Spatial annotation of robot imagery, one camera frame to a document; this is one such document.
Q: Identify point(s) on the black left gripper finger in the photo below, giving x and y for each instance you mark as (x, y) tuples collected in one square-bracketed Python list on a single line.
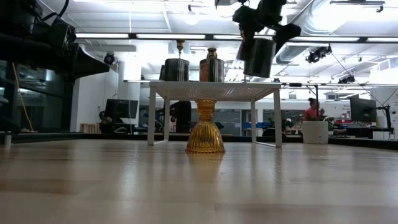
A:
[(90, 63)]

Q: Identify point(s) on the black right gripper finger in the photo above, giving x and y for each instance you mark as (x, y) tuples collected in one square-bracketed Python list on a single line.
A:
[(287, 32), (243, 48)]

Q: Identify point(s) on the silver tin candle orange label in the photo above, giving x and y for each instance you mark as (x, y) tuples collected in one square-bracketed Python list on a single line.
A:
[(213, 70)]

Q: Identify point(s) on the medium gold candlestick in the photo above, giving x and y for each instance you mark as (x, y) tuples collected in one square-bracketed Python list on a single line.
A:
[(180, 45)]

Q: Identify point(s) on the dark ribbed canister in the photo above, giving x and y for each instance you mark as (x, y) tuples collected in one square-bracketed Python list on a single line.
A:
[(176, 70)]

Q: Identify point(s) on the amber ribbed glass candle holder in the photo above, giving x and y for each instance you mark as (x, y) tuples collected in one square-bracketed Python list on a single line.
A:
[(205, 130)]

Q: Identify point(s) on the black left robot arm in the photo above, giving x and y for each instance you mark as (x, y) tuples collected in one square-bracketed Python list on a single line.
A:
[(18, 46)]

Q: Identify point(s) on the long ceiling light strip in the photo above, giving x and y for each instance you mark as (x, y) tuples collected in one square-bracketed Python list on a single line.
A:
[(325, 39), (171, 36), (102, 35), (382, 40)]

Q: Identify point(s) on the black track spotlight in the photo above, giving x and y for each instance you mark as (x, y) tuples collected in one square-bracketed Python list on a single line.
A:
[(346, 79), (317, 54)]

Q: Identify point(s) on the white perforated metal shelf riser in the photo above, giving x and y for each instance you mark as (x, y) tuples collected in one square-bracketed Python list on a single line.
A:
[(214, 90)]

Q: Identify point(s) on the black computer monitor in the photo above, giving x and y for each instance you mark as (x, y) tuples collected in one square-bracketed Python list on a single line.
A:
[(121, 109), (362, 109)]

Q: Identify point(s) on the person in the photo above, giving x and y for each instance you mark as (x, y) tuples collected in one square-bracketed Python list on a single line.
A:
[(312, 112), (104, 119), (182, 115)]

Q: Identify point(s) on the wooden slatted crate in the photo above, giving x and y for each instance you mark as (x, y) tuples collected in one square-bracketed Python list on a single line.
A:
[(90, 128)]

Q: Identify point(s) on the black office chair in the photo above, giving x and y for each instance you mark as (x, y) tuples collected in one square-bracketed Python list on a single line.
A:
[(270, 132)]

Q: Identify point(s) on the white pot with green plant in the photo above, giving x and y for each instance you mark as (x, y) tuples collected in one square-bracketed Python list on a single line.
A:
[(315, 132)]

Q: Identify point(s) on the dark office desk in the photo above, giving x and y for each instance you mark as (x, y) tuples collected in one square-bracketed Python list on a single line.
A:
[(360, 130)]

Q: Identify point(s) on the silver ceiling duct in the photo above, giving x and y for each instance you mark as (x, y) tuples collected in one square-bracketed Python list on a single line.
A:
[(292, 51)]

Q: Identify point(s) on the black ceiling camera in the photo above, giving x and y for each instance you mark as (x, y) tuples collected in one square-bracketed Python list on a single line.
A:
[(109, 58)]

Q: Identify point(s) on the black aluminium table frame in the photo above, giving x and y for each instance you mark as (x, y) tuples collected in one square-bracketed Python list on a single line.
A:
[(93, 136)]

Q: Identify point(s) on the silver metal post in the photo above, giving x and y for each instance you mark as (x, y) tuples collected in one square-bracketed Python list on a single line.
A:
[(7, 139)]

